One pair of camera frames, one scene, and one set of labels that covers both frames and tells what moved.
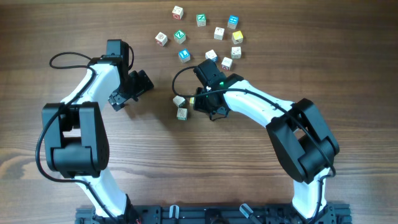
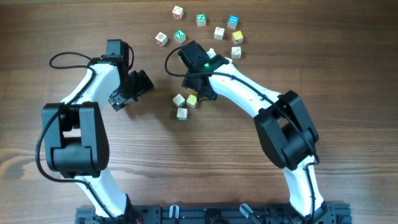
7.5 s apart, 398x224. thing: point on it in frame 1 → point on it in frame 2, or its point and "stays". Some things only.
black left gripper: x=143 y=84 stays
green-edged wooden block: x=182 y=114 stays
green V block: x=179 y=101 stays
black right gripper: x=199 y=105 → x=188 y=82
